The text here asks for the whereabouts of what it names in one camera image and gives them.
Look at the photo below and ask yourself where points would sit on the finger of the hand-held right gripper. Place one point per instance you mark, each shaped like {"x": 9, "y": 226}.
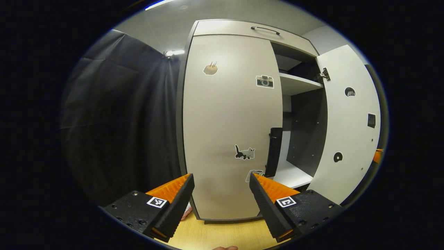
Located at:
{"x": 378, "y": 156}

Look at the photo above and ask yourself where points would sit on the white cabinet shelf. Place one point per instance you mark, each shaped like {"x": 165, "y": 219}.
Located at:
{"x": 298, "y": 83}

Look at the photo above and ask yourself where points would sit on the ceiling light panel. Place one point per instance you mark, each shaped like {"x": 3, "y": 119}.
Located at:
{"x": 175, "y": 52}

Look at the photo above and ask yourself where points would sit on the cabinet door with camera sticker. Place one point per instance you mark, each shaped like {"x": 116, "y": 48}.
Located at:
{"x": 222, "y": 114}

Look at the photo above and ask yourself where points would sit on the black backdrop cloth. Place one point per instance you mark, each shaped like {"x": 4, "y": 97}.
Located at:
{"x": 121, "y": 114}

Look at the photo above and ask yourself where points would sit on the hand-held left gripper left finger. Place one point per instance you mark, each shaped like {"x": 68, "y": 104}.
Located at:
{"x": 177, "y": 205}

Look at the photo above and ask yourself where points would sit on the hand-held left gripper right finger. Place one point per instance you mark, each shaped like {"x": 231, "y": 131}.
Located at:
{"x": 265, "y": 208}

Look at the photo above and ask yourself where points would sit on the metal door hinge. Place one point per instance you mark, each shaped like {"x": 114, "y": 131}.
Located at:
{"x": 324, "y": 74}

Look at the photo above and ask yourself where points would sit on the small colourful object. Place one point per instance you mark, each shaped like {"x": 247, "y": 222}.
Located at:
{"x": 187, "y": 211}

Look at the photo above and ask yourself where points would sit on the grey cabinet drawer front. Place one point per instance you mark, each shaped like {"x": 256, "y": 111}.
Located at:
{"x": 236, "y": 29}

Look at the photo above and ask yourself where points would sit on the cabinet door with headphones sticker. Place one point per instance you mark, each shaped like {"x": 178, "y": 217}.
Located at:
{"x": 347, "y": 132}

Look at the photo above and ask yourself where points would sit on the grey double-door shoe cabinet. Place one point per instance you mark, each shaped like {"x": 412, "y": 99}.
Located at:
{"x": 305, "y": 132}

